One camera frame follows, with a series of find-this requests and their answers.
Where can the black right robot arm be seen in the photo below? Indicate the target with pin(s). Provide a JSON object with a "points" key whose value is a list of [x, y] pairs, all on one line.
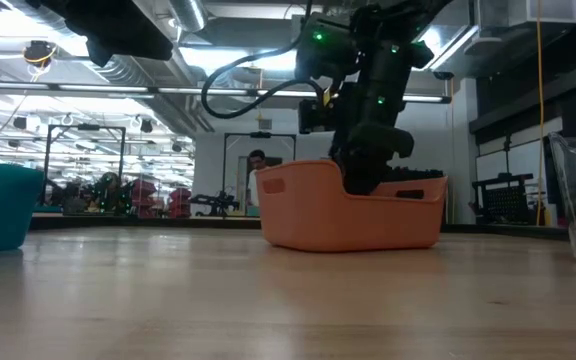
{"points": [[328, 50]]}

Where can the long ceiling light strip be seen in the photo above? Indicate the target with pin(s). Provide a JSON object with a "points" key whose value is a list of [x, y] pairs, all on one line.
{"points": [[118, 89]]}

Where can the orange plastic bin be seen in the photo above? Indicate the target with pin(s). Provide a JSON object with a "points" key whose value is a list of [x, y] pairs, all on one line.
{"points": [[318, 220]]}

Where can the person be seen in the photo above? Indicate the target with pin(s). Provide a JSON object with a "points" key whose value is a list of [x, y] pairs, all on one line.
{"points": [[257, 160]]}

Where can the black perforated cart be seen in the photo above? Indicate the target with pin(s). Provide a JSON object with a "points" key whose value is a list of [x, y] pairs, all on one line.
{"points": [[505, 202]]}

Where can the black benchtop machine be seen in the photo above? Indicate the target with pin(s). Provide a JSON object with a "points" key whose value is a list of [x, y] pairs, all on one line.
{"points": [[215, 202]]}

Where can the red storage rack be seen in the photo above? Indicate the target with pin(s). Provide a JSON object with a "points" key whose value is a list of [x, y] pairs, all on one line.
{"points": [[180, 200], [143, 195]]}

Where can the silver spiral air duct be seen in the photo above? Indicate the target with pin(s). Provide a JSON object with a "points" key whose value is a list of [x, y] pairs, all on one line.
{"points": [[133, 75], [190, 15]]}

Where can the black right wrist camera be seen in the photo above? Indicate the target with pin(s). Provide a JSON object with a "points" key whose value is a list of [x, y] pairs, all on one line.
{"points": [[315, 116]]}

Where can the black robot station frame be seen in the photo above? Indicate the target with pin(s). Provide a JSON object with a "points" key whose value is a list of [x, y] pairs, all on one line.
{"points": [[122, 150], [260, 134]]}

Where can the black aluminium table frame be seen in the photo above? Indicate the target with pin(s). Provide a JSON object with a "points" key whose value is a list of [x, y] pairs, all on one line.
{"points": [[118, 222]]}

